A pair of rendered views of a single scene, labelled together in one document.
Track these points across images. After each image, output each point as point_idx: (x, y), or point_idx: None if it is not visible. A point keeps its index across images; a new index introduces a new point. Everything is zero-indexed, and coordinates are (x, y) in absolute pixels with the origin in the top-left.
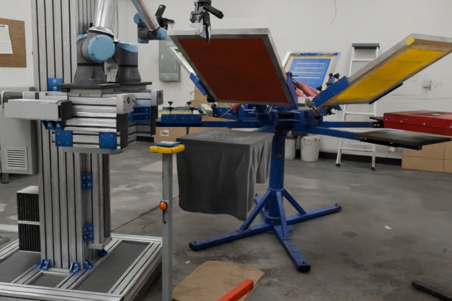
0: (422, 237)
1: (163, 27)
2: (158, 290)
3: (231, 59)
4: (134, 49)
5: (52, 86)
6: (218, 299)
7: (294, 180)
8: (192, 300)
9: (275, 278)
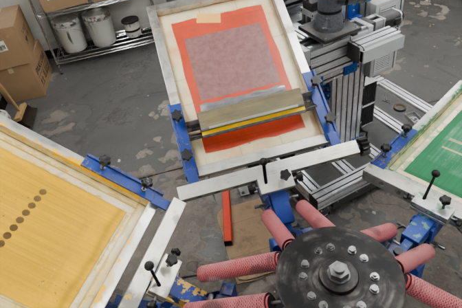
0: None
1: None
2: (291, 200)
3: (222, 43)
4: None
5: None
6: (228, 203)
7: None
8: (253, 203)
9: (221, 281)
